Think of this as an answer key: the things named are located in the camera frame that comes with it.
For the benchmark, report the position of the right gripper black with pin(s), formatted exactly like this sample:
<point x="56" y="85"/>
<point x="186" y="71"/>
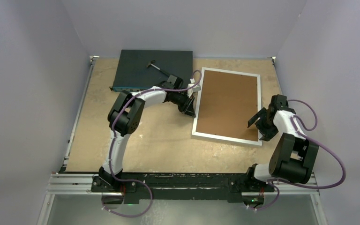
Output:
<point x="267" y="134"/>

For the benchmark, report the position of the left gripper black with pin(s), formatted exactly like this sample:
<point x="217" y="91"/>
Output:
<point x="189" y="109"/>

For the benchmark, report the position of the white picture frame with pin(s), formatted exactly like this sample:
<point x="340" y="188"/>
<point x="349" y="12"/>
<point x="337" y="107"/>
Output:
<point x="195" y="124"/>

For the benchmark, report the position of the brown cardboard backing board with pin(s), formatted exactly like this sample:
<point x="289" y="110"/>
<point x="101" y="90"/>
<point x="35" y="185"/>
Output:
<point x="229" y="105"/>

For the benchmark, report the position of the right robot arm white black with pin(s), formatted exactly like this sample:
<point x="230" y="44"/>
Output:
<point x="294" y="157"/>

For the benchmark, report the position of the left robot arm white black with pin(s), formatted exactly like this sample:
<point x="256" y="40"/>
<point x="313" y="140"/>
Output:
<point x="126" y="112"/>

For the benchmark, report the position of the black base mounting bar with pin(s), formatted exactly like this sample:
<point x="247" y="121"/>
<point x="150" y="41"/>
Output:
<point x="231" y="187"/>

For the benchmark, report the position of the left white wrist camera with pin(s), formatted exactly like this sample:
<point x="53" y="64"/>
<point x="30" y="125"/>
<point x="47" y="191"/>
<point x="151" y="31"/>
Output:
<point x="193" y="87"/>

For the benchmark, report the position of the small black-handled hammer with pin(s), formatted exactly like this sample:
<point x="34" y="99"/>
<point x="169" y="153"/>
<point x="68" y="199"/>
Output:
<point x="152" y="64"/>

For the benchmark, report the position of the dark network switch box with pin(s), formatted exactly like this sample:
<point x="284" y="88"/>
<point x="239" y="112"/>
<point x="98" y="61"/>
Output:
<point x="132" y="74"/>

